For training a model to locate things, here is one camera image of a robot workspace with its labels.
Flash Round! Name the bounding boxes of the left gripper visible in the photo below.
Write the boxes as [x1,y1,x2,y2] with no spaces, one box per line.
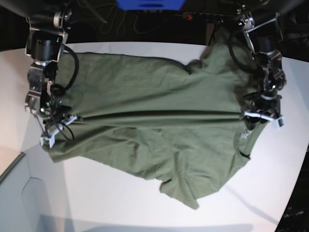
[241,91,282,128]

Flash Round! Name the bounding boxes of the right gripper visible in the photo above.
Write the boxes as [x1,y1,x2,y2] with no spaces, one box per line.
[25,91,77,142]

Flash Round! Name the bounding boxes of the green t-shirt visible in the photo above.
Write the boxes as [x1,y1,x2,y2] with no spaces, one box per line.
[44,29,265,209]

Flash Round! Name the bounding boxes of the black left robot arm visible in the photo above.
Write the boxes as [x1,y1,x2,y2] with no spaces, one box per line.
[228,0,286,130]

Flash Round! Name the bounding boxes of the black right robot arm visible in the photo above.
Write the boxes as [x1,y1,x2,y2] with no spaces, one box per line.
[25,0,79,148]

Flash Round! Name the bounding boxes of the white power strip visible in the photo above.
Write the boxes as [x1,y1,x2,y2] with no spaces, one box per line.
[181,12,234,23]

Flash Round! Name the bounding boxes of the black device with label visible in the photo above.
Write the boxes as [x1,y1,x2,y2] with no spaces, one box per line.
[276,152,309,232]

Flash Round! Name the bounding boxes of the blue plastic box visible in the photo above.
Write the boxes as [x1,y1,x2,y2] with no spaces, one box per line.
[116,0,185,11]

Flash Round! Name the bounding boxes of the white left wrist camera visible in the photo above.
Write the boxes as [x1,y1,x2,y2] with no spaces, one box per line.
[271,116,285,130]

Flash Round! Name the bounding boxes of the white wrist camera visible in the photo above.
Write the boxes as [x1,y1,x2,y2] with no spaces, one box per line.
[271,116,285,130]
[40,135,56,148]

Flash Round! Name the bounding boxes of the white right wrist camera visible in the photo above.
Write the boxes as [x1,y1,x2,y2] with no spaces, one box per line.
[40,135,56,148]

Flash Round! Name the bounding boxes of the black hanging cables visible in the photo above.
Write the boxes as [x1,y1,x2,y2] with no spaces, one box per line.
[208,21,225,46]

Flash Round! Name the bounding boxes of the black cable loop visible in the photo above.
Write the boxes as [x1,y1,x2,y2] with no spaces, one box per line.
[100,4,169,36]

